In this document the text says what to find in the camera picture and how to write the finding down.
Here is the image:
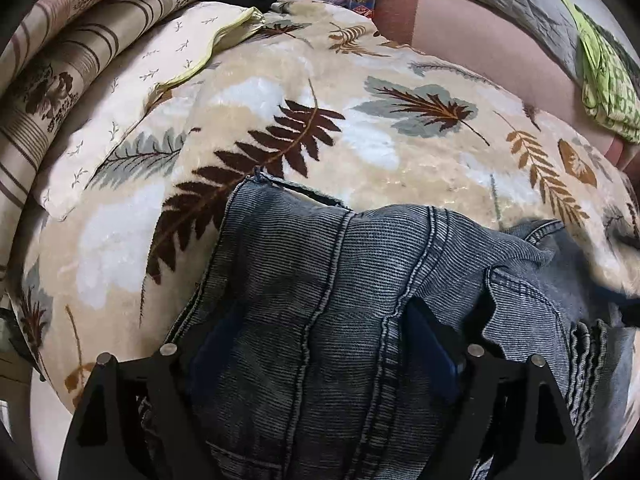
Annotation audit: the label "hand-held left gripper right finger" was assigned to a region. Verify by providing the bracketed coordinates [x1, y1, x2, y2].
[405, 300, 584, 480]

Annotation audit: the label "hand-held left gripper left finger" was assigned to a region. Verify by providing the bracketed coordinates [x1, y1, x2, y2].
[57, 345, 223, 480]

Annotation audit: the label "grey-blue denim pants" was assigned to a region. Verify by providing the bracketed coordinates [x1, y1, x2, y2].
[137, 167, 640, 480]

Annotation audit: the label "beige leaf print blanket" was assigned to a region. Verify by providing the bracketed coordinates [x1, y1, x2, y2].
[7, 0, 640, 411]

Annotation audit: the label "cream pillow with sprig print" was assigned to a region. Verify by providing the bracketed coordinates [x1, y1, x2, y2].
[32, 2, 266, 221]

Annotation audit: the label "green patterned cloth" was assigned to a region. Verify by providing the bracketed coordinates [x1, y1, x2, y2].
[552, 0, 640, 143]

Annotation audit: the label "pink bolster cushion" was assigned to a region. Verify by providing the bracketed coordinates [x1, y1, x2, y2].
[372, 0, 640, 171]

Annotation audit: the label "striped floral brown bedding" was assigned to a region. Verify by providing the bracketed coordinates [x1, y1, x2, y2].
[0, 0, 236, 281]

